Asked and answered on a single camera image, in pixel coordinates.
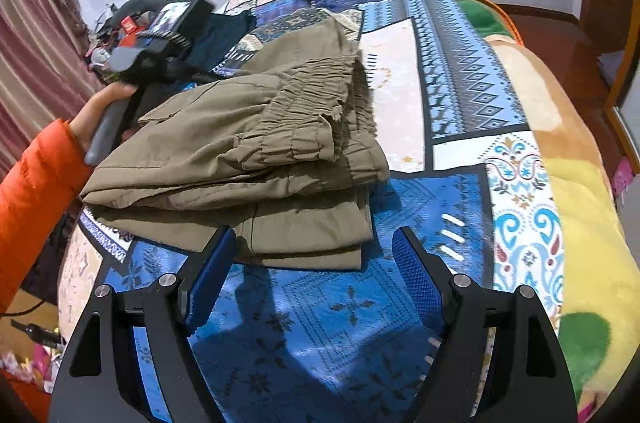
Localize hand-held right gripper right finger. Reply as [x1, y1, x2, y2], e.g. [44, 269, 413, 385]
[391, 225, 576, 423]

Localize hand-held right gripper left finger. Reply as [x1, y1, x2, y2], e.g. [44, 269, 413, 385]
[50, 225, 238, 423]

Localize olive green pants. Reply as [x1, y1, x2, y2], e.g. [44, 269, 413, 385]
[80, 16, 392, 272]

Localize person's left forearm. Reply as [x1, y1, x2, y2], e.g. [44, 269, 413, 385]
[0, 118, 96, 312]

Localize person's left hand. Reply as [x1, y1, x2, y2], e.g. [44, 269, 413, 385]
[67, 82, 139, 150]

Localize grey plush pillow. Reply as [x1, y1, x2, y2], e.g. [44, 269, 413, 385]
[116, 0, 172, 22]

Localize dark cloth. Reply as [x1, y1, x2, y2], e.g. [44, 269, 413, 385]
[187, 10, 257, 77]

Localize striped red curtain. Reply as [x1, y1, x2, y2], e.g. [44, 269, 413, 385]
[0, 0, 102, 176]

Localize black tool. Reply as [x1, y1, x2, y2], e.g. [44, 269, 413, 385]
[11, 319, 67, 347]

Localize yellow and green fleece blanket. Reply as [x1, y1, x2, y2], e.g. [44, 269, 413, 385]
[434, 0, 634, 415]

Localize pink patterned cloth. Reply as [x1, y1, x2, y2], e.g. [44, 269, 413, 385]
[0, 349, 57, 395]

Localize blue patchwork blanket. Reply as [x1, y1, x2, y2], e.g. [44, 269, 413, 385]
[56, 0, 567, 423]

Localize pink object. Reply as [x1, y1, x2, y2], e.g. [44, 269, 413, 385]
[611, 157, 637, 200]

